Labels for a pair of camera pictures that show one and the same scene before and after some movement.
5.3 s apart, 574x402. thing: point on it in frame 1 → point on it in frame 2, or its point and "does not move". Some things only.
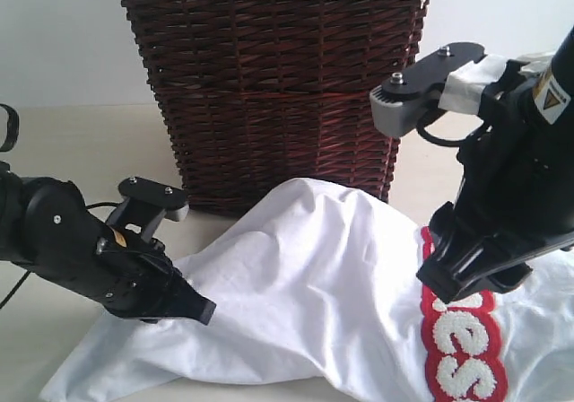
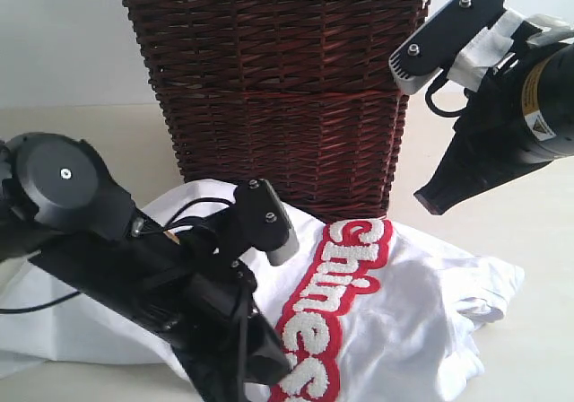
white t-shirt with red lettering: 317,299 → 45,319
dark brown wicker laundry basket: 261,90 does not move
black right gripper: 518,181 → 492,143
